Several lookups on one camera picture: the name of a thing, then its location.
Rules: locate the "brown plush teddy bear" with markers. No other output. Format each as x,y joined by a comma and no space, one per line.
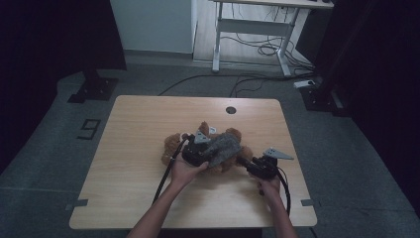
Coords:
171,148

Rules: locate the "white power strip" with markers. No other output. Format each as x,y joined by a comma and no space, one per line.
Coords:
303,84

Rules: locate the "black curtain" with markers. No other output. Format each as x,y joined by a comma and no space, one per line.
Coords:
379,66
49,49

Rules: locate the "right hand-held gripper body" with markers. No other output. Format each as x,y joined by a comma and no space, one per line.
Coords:
264,168

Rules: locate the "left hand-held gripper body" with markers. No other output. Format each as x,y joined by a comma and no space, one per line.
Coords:
193,152

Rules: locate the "person's left hand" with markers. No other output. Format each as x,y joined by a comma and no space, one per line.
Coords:
183,173

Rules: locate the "black stand base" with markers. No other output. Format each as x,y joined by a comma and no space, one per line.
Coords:
317,99
95,89

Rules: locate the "person's right hand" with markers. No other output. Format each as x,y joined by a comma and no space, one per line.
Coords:
270,190

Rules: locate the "white partition panel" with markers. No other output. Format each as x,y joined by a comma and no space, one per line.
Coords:
152,23

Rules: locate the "white desk frame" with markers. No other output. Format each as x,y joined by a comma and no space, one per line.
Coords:
254,26

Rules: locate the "dark round table grommet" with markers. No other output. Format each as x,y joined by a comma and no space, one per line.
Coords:
230,110

